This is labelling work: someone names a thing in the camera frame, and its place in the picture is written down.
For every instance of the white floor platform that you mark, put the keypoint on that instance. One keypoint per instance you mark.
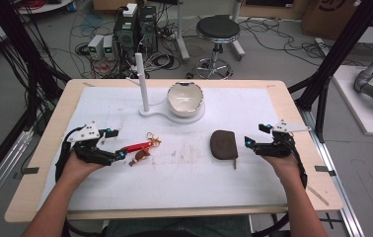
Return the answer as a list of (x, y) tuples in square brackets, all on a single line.
[(365, 118)]

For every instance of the white power strip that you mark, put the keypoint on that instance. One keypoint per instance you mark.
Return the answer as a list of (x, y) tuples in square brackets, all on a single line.
[(322, 46)]

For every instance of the white desk leg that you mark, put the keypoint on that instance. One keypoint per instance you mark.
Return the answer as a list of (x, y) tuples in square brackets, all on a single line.
[(182, 33), (238, 42)]

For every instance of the beige tape strip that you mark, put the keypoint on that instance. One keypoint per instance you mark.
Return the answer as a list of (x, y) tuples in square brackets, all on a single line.
[(317, 196)]

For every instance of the white box on computer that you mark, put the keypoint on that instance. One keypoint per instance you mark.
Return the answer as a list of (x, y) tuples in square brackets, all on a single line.
[(130, 10)]

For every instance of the wooden table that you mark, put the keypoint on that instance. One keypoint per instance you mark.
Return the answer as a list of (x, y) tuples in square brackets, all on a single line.
[(284, 108)]

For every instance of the person's right hand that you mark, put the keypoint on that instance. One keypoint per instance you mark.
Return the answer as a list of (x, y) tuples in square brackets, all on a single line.
[(283, 166)]

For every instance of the white round table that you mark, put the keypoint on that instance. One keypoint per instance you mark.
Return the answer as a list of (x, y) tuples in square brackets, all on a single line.
[(43, 6)]

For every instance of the cardboard box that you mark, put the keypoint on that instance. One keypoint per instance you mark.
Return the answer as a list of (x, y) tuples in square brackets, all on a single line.
[(335, 16)]

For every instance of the white bowl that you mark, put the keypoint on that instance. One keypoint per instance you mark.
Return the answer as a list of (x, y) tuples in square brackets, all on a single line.
[(185, 98)]

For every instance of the white stand with pole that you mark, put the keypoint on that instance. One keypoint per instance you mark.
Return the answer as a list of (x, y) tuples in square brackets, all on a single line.
[(142, 82)]

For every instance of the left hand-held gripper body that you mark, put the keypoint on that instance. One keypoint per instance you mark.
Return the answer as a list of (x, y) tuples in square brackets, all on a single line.
[(84, 144)]

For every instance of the black round stool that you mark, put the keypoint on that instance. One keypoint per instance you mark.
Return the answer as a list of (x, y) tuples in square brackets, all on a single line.
[(218, 29)]

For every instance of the person's left hand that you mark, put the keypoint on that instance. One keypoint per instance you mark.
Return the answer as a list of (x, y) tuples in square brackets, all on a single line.
[(77, 168)]

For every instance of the grey power supply unit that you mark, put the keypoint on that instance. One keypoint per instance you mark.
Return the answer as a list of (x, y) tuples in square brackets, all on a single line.
[(95, 46), (109, 47)]

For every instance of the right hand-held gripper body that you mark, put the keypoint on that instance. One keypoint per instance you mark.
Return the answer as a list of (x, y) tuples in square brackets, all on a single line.
[(281, 144)]

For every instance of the black metal frame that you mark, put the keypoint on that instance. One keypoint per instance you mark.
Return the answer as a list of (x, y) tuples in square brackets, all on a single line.
[(335, 56), (13, 29)]

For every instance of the black computer tower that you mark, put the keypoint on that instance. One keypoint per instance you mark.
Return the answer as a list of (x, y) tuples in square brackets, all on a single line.
[(148, 29), (126, 36)]

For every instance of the brown zip pouch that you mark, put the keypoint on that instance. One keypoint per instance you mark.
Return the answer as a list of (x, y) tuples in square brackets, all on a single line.
[(223, 144)]

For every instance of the grey tape piece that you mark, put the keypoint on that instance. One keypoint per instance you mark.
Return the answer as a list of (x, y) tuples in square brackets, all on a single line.
[(30, 171), (324, 170)]

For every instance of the aluminium rail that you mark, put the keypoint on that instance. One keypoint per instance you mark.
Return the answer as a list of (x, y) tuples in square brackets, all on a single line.
[(0, 177), (335, 197)]

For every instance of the white table mat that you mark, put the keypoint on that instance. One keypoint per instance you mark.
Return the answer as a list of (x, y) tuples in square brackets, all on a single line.
[(181, 184)]

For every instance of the person's dark trousers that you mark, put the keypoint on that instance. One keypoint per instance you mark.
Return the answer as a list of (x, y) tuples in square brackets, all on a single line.
[(178, 227)]

